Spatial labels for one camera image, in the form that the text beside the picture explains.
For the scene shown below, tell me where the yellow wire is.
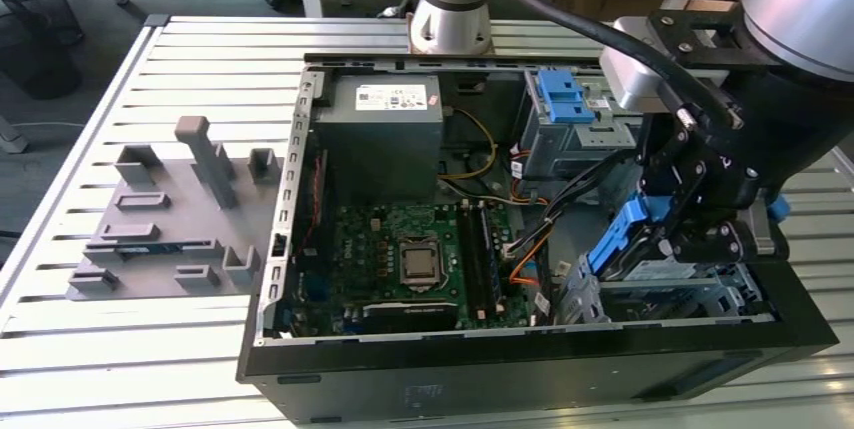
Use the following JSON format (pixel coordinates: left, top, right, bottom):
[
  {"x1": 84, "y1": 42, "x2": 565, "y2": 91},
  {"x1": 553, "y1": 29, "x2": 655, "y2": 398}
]
[{"x1": 439, "y1": 107, "x2": 499, "y2": 183}]

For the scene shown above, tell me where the CPU socket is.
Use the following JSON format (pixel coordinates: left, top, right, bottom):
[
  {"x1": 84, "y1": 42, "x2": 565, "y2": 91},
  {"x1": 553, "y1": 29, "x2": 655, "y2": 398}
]
[{"x1": 396, "y1": 235, "x2": 448, "y2": 294}]

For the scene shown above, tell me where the grey parts rack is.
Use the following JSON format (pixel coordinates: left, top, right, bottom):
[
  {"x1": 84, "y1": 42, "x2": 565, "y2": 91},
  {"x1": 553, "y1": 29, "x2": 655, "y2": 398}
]
[{"x1": 65, "y1": 116, "x2": 285, "y2": 303}]

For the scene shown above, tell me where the blue plastic drive latch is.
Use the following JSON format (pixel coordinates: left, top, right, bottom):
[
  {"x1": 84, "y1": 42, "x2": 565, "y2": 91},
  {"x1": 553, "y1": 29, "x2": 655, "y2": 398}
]
[{"x1": 535, "y1": 70, "x2": 595, "y2": 125}]

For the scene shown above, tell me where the green motherboard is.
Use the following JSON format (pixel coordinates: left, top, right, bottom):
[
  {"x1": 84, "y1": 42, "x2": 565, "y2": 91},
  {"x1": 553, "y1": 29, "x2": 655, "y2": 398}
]
[{"x1": 292, "y1": 198, "x2": 555, "y2": 338}]

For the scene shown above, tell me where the black PC case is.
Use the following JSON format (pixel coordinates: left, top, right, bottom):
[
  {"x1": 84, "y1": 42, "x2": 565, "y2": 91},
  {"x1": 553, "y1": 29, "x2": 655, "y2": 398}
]
[{"x1": 233, "y1": 51, "x2": 840, "y2": 425}]

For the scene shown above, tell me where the black waste basket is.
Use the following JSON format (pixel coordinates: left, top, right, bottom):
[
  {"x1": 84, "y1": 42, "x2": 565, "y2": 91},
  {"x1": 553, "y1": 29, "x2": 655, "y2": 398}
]
[{"x1": 0, "y1": 0, "x2": 86, "y2": 100}]

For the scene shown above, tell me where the spare RAM stick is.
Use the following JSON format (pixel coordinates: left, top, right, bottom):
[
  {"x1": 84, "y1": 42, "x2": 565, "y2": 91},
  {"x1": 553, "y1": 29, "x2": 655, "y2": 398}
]
[{"x1": 112, "y1": 243, "x2": 185, "y2": 254}]

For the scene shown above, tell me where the black camera bracket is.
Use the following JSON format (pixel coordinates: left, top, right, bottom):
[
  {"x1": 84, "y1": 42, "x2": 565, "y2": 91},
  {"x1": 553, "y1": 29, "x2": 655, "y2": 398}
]
[{"x1": 643, "y1": 12, "x2": 746, "y2": 70}]

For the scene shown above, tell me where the thick black cable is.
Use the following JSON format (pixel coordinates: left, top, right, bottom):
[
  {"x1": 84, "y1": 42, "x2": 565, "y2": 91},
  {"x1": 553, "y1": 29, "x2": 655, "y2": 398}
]
[{"x1": 499, "y1": 0, "x2": 743, "y2": 131}]

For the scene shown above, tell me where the black cable bundle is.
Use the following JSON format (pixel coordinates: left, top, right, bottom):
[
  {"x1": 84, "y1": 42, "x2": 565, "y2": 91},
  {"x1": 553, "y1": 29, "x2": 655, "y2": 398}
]
[{"x1": 503, "y1": 143, "x2": 642, "y2": 263}]

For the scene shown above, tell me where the orange wire loop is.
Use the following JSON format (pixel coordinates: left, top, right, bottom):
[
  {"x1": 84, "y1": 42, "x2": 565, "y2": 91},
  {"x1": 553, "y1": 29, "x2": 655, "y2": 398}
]
[{"x1": 507, "y1": 242, "x2": 545, "y2": 295}]

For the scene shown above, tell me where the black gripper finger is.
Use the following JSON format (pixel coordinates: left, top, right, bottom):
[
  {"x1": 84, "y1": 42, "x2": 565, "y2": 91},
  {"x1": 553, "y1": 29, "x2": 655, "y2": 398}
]
[
  {"x1": 632, "y1": 113, "x2": 712, "y2": 250},
  {"x1": 666, "y1": 206, "x2": 794, "y2": 264}
]

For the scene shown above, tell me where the metal optical drive cage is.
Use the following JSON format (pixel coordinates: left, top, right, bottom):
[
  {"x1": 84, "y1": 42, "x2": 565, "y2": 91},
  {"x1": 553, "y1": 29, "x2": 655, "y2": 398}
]
[{"x1": 519, "y1": 68, "x2": 646, "y2": 183}]

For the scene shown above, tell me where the black RAM slot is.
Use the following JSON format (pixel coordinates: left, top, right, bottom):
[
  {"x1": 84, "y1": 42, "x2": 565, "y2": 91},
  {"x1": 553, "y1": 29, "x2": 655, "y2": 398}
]
[{"x1": 457, "y1": 200, "x2": 487, "y2": 319}]

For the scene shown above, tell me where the metal disk bay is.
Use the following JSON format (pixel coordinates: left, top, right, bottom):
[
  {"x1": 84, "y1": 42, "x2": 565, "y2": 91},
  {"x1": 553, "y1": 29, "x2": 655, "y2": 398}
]
[{"x1": 556, "y1": 248, "x2": 762, "y2": 325}]

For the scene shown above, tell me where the silver CPU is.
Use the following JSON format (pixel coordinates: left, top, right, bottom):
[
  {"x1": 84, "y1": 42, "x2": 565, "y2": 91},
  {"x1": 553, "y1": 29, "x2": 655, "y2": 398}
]
[{"x1": 404, "y1": 247, "x2": 440, "y2": 279}]

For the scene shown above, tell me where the black graphics card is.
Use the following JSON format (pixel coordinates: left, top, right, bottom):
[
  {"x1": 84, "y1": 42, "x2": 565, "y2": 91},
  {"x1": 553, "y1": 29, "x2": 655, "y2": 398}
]
[{"x1": 359, "y1": 298, "x2": 461, "y2": 335}]

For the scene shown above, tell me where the grey power supply unit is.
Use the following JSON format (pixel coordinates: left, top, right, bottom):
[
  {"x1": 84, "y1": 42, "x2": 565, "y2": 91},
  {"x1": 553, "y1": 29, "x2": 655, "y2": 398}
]
[{"x1": 312, "y1": 72, "x2": 447, "y2": 205}]

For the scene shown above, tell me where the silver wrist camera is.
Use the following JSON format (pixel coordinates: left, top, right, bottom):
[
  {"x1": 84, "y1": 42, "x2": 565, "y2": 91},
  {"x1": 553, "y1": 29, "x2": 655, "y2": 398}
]
[{"x1": 598, "y1": 16, "x2": 670, "y2": 113}]

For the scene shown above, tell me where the hard disk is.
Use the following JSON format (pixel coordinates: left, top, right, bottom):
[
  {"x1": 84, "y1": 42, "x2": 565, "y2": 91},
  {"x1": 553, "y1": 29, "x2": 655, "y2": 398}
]
[{"x1": 584, "y1": 192, "x2": 794, "y2": 284}]

